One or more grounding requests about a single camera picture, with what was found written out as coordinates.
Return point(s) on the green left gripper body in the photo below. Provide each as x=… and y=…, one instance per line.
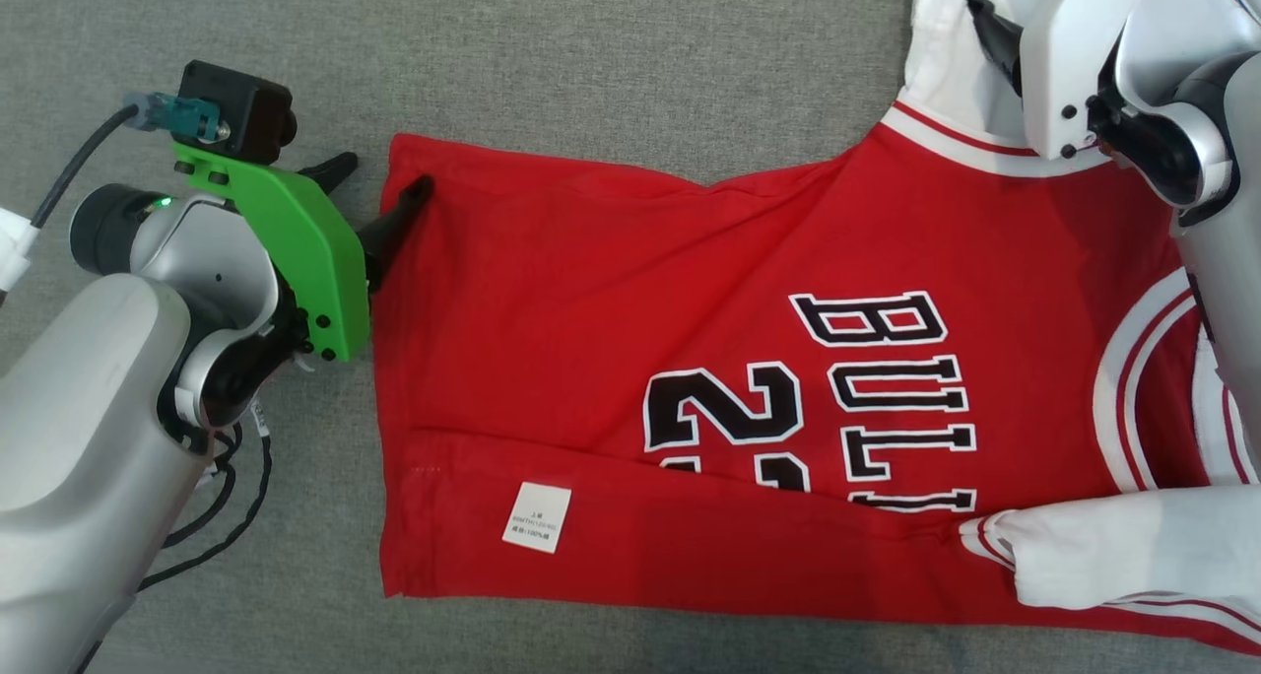
x=305, y=250

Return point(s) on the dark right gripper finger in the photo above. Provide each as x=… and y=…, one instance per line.
x=1000, y=43

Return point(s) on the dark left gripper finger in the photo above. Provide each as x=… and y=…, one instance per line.
x=389, y=235
x=330, y=173

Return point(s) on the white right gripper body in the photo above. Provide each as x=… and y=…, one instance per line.
x=1069, y=53

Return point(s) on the red basketball jersey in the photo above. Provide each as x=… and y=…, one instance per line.
x=591, y=309

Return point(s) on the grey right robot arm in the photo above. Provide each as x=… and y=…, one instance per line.
x=1222, y=280

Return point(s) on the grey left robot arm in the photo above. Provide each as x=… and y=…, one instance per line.
x=79, y=408

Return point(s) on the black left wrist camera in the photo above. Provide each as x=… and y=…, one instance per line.
x=241, y=112

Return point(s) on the teal left camera connector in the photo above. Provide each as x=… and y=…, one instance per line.
x=182, y=117

